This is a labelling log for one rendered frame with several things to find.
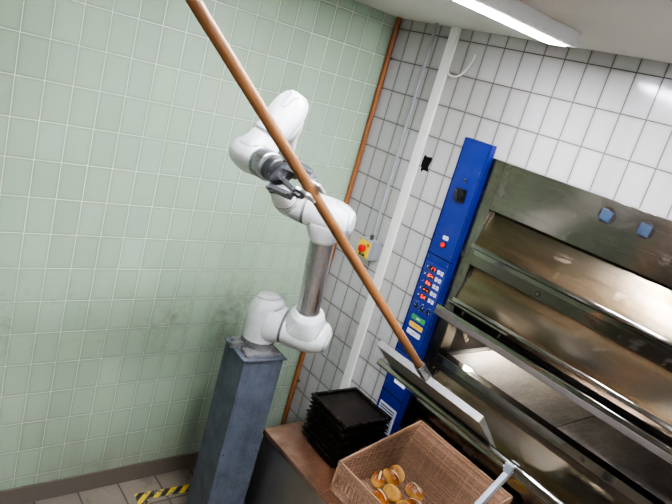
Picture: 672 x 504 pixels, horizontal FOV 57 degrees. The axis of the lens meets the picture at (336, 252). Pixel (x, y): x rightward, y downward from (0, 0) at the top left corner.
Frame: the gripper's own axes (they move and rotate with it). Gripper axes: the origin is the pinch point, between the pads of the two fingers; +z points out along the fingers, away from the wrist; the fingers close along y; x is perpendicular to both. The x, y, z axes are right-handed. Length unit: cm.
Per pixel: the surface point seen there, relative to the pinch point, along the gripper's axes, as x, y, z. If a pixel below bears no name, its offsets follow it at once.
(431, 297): -126, -36, -43
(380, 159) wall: -96, -74, -106
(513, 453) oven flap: -155, -8, 21
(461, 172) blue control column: -88, -80, -51
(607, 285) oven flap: -103, -69, 28
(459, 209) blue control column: -98, -69, -45
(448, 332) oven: -138, -30, -31
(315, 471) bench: -146, 56, -37
